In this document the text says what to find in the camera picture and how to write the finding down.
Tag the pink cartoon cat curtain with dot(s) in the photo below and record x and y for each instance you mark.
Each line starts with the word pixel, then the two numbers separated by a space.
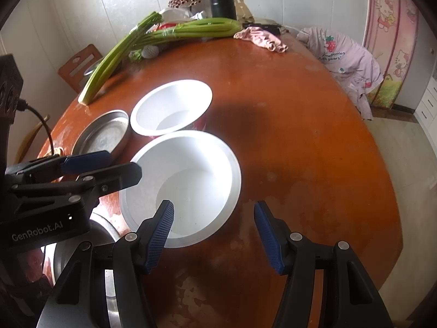
pixel 389 41

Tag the wooden slat-back chair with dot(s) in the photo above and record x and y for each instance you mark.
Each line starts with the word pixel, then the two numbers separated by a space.
pixel 76 68

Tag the black flat device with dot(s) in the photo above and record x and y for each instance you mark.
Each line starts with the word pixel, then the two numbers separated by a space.
pixel 266 28

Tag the curved light wooden chair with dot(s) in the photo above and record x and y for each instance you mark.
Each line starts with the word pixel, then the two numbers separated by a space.
pixel 29 140

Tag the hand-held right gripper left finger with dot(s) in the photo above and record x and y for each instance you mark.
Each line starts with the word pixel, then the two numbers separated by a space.
pixel 160 235

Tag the round steel pan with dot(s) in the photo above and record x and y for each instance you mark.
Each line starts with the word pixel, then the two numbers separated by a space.
pixel 99 133

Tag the red white instant noodle bowl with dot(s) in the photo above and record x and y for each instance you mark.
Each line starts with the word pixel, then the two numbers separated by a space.
pixel 170 106
pixel 194 177

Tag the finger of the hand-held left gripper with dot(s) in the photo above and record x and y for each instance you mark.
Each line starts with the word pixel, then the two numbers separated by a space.
pixel 85 161
pixel 116 176

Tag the dried lotus pod bunch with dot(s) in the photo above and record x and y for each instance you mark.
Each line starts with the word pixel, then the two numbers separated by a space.
pixel 182 0

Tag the steel bowl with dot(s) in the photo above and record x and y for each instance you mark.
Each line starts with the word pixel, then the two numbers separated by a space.
pixel 102 230

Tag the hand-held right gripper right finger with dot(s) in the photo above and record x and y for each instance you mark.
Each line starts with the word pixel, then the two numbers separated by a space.
pixel 269 242

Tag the pale purple printed garment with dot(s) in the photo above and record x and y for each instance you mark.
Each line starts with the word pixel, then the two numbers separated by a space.
pixel 341 61

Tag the white cabinet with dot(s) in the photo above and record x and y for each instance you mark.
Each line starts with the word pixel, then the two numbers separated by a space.
pixel 428 106

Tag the celery bunch with root end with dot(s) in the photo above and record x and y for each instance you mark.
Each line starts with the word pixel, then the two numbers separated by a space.
pixel 102 68

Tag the brown cardboard piece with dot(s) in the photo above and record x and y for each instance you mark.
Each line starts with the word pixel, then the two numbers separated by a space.
pixel 244 12

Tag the steel basin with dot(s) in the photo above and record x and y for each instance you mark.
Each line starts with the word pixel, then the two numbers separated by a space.
pixel 89 71

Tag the white plastic bag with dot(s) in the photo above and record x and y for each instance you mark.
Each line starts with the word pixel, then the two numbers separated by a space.
pixel 174 15

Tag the pink crumpled cloth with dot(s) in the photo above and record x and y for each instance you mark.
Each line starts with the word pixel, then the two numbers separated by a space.
pixel 259 37

